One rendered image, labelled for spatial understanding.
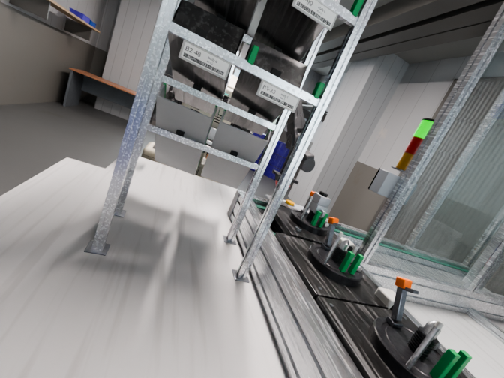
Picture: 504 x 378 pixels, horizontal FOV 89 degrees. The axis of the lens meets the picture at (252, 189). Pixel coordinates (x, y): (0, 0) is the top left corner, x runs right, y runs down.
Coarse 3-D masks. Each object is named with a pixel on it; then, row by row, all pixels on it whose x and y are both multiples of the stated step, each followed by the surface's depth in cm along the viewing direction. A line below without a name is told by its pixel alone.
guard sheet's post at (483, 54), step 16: (496, 16) 64; (496, 32) 63; (480, 48) 65; (496, 48) 64; (480, 64) 65; (464, 80) 67; (448, 96) 69; (464, 96) 67; (448, 112) 68; (432, 128) 71; (448, 128) 70; (432, 144) 70; (416, 160) 72; (416, 176) 73; (400, 192) 74; (384, 208) 77; (384, 224) 76; (368, 240) 79; (368, 256) 79
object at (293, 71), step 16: (272, 48) 54; (256, 64) 53; (272, 64) 54; (288, 64) 55; (304, 64) 56; (240, 80) 57; (256, 80) 55; (288, 80) 55; (240, 96) 63; (256, 96) 60; (256, 112) 68; (272, 112) 65; (256, 128) 78
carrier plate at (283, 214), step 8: (280, 208) 95; (288, 208) 99; (280, 216) 86; (288, 216) 90; (280, 224) 82; (288, 224) 81; (296, 224) 85; (288, 232) 77; (296, 232) 77; (304, 232) 80; (312, 240) 78; (320, 240) 80
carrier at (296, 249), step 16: (288, 240) 69; (304, 240) 74; (336, 240) 58; (288, 256) 62; (304, 256) 64; (320, 256) 62; (336, 256) 63; (352, 256) 58; (304, 272) 56; (320, 272) 59; (336, 272) 58; (352, 272) 60; (320, 288) 52; (336, 288) 55; (352, 288) 58; (368, 288) 62; (384, 288) 60; (368, 304) 55; (384, 304) 57
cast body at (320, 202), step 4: (320, 192) 86; (316, 196) 86; (320, 196) 85; (324, 196) 86; (308, 200) 90; (312, 200) 88; (316, 200) 86; (320, 200) 85; (324, 200) 85; (328, 200) 85; (312, 204) 87; (316, 204) 85; (320, 204) 85; (324, 204) 86; (328, 204) 86; (312, 208) 87; (316, 208) 85; (320, 208) 85; (324, 208) 85; (324, 212) 83; (320, 216) 84
